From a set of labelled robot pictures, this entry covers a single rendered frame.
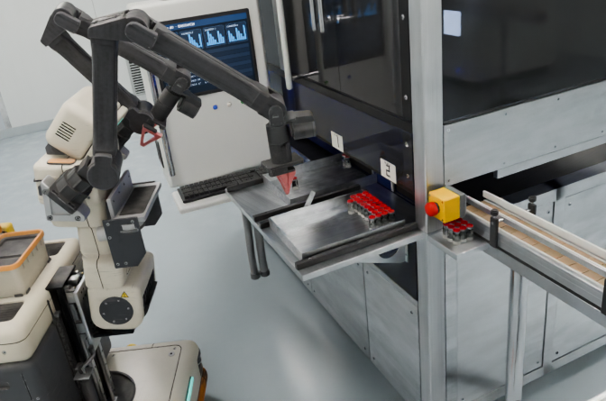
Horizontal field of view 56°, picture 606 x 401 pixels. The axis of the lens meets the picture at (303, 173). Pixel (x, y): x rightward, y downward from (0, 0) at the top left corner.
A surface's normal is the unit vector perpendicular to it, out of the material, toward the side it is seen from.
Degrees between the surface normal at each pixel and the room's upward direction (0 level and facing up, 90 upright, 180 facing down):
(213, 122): 90
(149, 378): 0
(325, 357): 0
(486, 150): 90
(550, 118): 90
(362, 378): 0
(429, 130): 90
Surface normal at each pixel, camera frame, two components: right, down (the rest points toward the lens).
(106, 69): 0.22, 0.51
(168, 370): -0.11, -0.91
